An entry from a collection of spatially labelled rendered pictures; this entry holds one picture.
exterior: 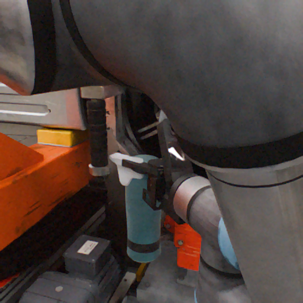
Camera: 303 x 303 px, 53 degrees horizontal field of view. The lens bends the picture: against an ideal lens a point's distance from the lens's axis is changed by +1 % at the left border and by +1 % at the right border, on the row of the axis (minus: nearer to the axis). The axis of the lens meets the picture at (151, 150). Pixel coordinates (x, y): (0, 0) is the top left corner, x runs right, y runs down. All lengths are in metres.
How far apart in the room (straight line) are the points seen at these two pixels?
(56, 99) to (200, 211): 0.71
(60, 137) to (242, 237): 0.89
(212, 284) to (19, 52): 0.36
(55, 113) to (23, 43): 0.85
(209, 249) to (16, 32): 0.34
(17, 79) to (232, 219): 0.17
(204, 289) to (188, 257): 0.45
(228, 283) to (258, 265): 0.21
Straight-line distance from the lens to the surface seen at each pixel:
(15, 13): 0.20
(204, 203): 0.43
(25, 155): 0.89
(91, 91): 0.58
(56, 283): 0.91
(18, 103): 1.13
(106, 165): 0.62
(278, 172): 0.17
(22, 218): 0.89
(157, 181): 0.54
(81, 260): 0.93
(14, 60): 0.21
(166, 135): 0.52
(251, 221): 0.20
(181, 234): 0.87
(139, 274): 1.25
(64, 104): 1.01
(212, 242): 0.42
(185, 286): 1.14
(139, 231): 0.76
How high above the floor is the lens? 0.99
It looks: 18 degrees down
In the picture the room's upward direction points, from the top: straight up
